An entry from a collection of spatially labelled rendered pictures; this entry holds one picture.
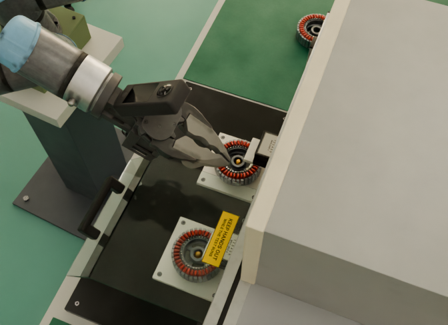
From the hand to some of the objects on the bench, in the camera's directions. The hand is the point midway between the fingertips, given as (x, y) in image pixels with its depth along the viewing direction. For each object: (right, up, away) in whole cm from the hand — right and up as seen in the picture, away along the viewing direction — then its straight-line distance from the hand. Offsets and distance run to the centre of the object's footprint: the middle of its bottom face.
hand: (224, 157), depth 78 cm
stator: (+26, +34, +70) cm, 82 cm away
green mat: (+44, +31, +69) cm, 87 cm away
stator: (+3, -2, +46) cm, 46 cm away
